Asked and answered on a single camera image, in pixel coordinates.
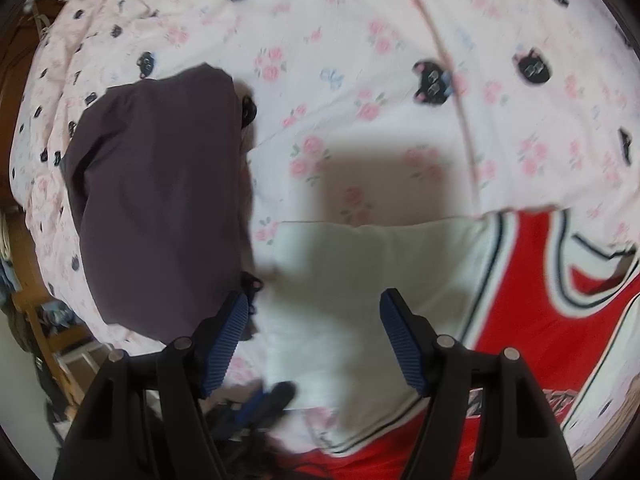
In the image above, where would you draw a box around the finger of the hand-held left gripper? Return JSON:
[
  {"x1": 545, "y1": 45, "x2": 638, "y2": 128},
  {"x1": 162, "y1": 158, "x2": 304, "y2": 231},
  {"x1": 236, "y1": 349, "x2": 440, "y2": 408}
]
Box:
[{"x1": 232, "y1": 381, "x2": 297, "y2": 426}]

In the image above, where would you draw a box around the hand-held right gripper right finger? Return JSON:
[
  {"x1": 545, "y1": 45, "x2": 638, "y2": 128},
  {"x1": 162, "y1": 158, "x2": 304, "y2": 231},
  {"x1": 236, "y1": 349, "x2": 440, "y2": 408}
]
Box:
[{"x1": 379, "y1": 288, "x2": 578, "y2": 480}]

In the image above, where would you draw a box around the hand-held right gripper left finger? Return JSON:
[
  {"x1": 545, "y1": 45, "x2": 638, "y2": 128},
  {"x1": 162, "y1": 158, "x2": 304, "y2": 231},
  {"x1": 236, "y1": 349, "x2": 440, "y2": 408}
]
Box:
[{"x1": 52, "y1": 291, "x2": 251, "y2": 480}]

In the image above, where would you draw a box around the red basketball jersey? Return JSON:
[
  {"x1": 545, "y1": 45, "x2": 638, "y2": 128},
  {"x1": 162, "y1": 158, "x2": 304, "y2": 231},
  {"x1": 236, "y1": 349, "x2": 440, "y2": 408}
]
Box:
[{"x1": 259, "y1": 209, "x2": 640, "y2": 480}]

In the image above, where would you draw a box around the dark purple garment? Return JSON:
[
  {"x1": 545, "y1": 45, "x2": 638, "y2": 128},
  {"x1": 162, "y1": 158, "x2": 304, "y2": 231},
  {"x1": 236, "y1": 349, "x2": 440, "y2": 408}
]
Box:
[{"x1": 60, "y1": 62, "x2": 257, "y2": 346}]

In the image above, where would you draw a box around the wooden bedside stool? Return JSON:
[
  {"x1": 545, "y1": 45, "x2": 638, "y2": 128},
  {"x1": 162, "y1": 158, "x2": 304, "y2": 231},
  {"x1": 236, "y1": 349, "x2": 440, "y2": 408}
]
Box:
[{"x1": 10, "y1": 210, "x2": 101, "y2": 406}]

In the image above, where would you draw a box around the pink cat print blanket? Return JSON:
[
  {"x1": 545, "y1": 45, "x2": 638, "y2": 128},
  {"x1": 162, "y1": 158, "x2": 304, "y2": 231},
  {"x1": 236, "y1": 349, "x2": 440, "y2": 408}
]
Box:
[{"x1": 9, "y1": 0, "x2": 640, "y2": 461}]

